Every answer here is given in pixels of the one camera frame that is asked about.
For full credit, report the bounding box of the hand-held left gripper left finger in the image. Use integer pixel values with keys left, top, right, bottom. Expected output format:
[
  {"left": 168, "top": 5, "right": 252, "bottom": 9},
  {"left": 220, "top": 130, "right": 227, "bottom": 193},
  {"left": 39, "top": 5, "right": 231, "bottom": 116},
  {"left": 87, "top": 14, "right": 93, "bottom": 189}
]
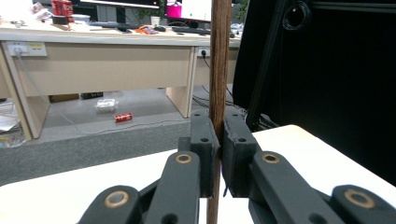
[{"left": 178, "top": 108, "right": 220, "bottom": 199}]

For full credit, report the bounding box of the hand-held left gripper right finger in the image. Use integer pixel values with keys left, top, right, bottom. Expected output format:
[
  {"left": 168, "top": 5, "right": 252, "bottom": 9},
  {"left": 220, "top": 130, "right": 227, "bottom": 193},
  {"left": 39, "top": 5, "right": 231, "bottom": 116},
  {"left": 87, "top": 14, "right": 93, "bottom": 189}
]
[{"left": 222, "top": 106, "right": 262, "bottom": 199}]

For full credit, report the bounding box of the single brown wooden chopstick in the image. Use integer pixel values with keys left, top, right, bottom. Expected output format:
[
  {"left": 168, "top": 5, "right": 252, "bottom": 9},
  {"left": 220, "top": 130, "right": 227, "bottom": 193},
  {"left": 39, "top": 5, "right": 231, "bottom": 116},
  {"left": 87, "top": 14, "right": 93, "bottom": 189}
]
[{"left": 205, "top": 0, "right": 233, "bottom": 224}]

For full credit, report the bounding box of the white table mat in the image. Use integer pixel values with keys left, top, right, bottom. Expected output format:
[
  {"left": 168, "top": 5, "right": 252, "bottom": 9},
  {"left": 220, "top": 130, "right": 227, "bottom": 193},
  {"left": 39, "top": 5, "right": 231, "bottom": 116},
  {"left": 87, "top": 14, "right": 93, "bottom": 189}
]
[{"left": 0, "top": 124, "right": 396, "bottom": 224}]

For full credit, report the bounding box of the red can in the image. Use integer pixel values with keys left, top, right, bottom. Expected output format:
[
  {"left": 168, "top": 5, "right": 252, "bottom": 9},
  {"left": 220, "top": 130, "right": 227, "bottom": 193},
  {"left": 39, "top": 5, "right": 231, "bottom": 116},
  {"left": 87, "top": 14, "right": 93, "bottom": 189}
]
[
  {"left": 50, "top": 0, "right": 64, "bottom": 17},
  {"left": 114, "top": 112, "right": 134, "bottom": 123},
  {"left": 62, "top": 0, "right": 75, "bottom": 23}
]

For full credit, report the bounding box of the clear plastic bag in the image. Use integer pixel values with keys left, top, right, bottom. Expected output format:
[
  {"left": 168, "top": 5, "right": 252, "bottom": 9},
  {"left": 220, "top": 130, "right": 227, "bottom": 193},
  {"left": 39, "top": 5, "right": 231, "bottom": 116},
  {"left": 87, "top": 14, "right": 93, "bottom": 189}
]
[{"left": 94, "top": 98, "right": 120, "bottom": 115}]

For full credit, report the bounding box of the black keyboard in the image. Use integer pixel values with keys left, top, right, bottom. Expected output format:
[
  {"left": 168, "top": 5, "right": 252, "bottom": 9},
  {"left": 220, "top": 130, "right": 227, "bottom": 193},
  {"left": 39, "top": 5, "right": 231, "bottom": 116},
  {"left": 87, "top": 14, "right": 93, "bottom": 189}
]
[{"left": 171, "top": 25, "right": 213, "bottom": 35}]

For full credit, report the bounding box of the beige desk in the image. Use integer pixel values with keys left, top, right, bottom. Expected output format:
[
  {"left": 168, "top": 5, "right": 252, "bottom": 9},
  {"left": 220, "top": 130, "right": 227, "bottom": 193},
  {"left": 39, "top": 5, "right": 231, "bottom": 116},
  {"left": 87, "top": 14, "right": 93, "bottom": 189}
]
[{"left": 0, "top": 21, "right": 245, "bottom": 141}]

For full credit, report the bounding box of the black curtain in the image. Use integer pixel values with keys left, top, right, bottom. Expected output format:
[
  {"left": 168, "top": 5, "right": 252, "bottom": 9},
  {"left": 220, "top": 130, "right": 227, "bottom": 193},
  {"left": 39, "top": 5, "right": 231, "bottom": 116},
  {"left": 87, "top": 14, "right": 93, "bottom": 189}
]
[{"left": 233, "top": 0, "right": 396, "bottom": 188}]

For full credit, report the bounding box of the orange object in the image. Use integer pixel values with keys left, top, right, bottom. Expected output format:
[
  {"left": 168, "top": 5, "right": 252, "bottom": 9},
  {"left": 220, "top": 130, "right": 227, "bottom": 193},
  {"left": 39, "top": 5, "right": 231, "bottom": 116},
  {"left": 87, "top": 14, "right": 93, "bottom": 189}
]
[{"left": 134, "top": 24, "right": 160, "bottom": 35}]

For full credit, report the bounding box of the computer monitor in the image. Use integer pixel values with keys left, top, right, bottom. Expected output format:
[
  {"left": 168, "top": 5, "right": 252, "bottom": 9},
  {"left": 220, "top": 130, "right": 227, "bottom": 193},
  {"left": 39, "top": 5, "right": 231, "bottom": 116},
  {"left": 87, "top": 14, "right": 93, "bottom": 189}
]
[
  {"left": 79, "top": 0, "right": 161, "bottom": 9},
  {"left": 163, "top": 0, "right": 213, "bottom": 23}
]

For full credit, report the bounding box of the white wall socket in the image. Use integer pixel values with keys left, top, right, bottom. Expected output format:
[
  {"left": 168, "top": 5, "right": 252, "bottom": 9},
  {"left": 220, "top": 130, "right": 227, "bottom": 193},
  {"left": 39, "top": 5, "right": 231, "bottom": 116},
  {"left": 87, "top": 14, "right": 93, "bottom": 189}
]
[
  {"left": 197, "top": 46, "right": 212, "bottom": 59},
  {"left": 6, "top": 41, "right": 49, "bottom": 58}
]

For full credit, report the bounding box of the black coiled cable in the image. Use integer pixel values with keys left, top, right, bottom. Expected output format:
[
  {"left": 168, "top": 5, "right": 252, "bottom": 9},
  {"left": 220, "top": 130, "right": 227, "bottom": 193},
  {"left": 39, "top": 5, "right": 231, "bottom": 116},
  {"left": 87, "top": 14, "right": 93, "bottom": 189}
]
[{"left": 282, "top": 0, "right": 313, "bottom": 32}]

